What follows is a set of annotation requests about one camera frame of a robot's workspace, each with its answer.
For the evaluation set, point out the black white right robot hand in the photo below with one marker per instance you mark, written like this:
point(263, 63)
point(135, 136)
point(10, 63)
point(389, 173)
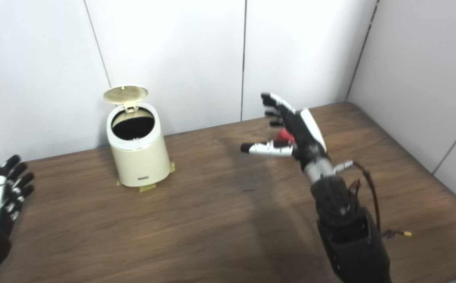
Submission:
point(304, 133)

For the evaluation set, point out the red apple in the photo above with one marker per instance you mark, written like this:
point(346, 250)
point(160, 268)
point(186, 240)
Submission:
point(287, 136)

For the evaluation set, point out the cream-colored bin body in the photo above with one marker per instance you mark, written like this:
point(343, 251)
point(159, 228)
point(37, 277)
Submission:
point(141, 161)

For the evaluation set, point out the cream round bin lid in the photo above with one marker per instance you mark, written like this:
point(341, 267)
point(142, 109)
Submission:
point(125, 94)

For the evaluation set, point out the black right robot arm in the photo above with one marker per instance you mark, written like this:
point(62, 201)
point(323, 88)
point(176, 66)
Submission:
point(350, 236)

